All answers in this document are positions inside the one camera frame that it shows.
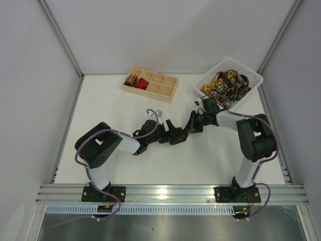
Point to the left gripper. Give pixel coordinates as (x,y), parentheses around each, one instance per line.
(167,134)

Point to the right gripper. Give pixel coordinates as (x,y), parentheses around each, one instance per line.
(196,123)

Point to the wooden compartment box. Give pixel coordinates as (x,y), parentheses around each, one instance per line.
(161,87)

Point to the white plastic basket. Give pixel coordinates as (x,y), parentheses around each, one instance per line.
(255,80)

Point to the brown blue-flowered tie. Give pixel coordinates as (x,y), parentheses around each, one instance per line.
(178,138)

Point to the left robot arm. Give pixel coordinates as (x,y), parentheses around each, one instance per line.
(96,146)

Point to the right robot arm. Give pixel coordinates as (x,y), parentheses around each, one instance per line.
(258,143)

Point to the yellow patterned tie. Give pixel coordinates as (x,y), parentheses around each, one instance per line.
(220,84)

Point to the rolled red tie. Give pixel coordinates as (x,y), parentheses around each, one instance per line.
(142,84)

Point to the rolled brown patterned tie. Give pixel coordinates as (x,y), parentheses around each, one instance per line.
(131,80)

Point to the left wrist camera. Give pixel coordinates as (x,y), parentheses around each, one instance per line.
(159,114)

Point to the right aluminium frame post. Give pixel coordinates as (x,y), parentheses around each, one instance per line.
(282,30)

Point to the aluminium frame post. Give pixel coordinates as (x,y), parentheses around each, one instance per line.
(44,7)
(282,30)

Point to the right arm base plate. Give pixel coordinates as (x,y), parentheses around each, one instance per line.
(233,194)

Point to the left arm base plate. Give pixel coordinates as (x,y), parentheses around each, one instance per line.
(90,194)

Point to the white slotted cable duct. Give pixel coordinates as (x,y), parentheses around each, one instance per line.
(140,209)

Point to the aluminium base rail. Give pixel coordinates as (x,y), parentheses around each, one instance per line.
(173,194)

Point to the left aluminium frame post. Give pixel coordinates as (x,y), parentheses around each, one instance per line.
(44,7)

